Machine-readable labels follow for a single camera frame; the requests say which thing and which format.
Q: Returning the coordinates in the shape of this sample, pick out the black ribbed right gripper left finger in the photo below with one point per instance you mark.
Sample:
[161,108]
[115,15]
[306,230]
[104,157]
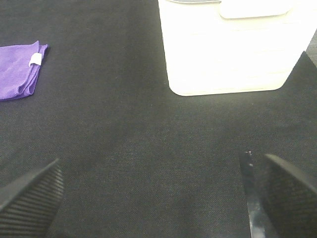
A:
[29,204]

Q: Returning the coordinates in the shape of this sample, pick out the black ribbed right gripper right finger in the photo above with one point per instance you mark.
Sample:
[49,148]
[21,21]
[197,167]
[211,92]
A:
[290,198]

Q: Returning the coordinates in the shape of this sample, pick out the purple microfiber towel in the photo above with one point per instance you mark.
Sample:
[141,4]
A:
[19,69]

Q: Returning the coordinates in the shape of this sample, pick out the white plastic storage bin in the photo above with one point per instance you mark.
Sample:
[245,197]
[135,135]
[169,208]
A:
[231,46]

